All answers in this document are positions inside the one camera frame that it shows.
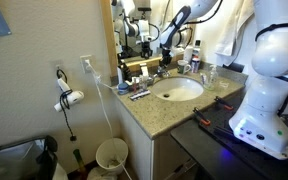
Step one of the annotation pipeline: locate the red white blue can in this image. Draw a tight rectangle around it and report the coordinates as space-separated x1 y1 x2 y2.
191 58 200 73

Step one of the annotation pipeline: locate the white blue toothpaste tube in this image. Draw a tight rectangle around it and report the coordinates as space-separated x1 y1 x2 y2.
200 73 207 86

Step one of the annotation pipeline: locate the orange black clamp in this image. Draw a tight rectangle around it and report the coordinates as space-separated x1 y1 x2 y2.
193 107 211 126
214 96 234 110

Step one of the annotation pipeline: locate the clear soap dispenser bottle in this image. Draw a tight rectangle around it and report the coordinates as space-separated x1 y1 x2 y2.
208 65 218 90

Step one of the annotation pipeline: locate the white hair dryer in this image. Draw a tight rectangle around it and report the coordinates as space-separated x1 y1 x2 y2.
54 78 84 112

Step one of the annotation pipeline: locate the white vanity cabinet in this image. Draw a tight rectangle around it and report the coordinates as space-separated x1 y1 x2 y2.
114 92 196 180

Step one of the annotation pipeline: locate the wall power outlet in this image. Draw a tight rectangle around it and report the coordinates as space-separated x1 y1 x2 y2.
80 55 92 73

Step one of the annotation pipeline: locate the white hanging towel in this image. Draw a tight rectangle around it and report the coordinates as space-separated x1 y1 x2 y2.
215 0 254 66

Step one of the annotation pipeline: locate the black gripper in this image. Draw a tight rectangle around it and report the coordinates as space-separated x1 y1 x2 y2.
159 49 172 66

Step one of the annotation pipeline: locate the white power cable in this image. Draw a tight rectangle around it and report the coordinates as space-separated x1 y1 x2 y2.
84 59 133 180

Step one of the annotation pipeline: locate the orange black clamp right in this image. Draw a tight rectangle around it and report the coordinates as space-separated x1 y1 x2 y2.
214 96 234 110

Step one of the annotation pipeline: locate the white black spray can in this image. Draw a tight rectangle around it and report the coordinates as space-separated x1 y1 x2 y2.
191 40 201 60

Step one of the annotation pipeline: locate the black mobile table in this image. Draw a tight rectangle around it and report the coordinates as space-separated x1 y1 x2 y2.
171 96 288 180

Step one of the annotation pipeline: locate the chrome tap faucet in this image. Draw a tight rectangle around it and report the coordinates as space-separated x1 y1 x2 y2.
153 66 170 78

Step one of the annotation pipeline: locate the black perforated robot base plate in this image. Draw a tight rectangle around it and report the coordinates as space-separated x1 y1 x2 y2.
197 96 288 171

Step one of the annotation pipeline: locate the green white mug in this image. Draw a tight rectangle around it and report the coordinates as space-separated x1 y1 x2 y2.
177 60 191 74

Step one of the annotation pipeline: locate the wood framed mirror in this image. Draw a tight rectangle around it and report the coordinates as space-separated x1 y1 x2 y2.
100 0 193 78

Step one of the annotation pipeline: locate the white trash bin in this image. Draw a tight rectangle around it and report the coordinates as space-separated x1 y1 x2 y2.
96 138 128 175

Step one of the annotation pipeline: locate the white oval sink basin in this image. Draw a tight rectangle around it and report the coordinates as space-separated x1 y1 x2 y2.
151 77 204 101

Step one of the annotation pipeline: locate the orange black clamp left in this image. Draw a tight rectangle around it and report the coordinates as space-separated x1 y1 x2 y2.
193 107 211 126

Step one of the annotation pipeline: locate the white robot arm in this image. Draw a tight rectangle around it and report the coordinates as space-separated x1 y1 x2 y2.
216 0 288 160

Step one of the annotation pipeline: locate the blue round jar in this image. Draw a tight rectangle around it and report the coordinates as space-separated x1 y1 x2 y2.
117 83 129 95

